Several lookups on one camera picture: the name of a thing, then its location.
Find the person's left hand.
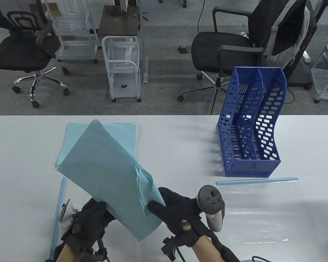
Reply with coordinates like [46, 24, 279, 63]
[61, 198, 117, 251]

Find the person's right hand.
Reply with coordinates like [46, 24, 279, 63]
[148, 187, 209, 248]

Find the black and white controller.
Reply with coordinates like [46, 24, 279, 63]
[59, 199, 79, 228]
[197, 185, 225, 233]

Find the light blue slide bar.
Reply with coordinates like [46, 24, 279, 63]
[49, 177, 68, 260]

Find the tall light blue papers stack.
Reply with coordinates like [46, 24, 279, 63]
[57, 119, 166, 242]

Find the clear file folder blue spine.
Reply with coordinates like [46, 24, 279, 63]
[215, 177, 301, 245]

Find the square light blue papers stack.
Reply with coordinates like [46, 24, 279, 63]
[56, 122, 137, 167]

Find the person's left forearm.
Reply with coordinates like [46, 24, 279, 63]
[56, 244, 77, 262]

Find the person's right forearm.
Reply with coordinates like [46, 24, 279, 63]
[193, 236, 225, 262]

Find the blue perforated file rack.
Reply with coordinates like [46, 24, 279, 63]
[217, 67, 287, 178]

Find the small white mesh cart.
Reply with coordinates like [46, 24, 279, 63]
[102, 35, 142, 103]

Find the black armrest office chair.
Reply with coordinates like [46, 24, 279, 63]
[177, 0, 308, 115]

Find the tall white mesh cart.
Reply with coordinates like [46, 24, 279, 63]
[45, 0, 99, 64]

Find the black mesh office chair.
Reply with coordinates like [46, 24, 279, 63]
[0, 0, 70, 108]

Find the black wheeled stand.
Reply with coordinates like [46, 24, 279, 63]
[284, 8, 318, 90]

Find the brown wooden side table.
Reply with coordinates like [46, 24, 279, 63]
[98, 5, 140, 37]

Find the cardboard box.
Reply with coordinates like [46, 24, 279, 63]
[30, 2, 59, 14]

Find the black hanging cable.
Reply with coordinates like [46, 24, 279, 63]
[198, 0, 206, 32]

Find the white wire shelf rack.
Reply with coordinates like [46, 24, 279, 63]
[311, 26, 328, 105]

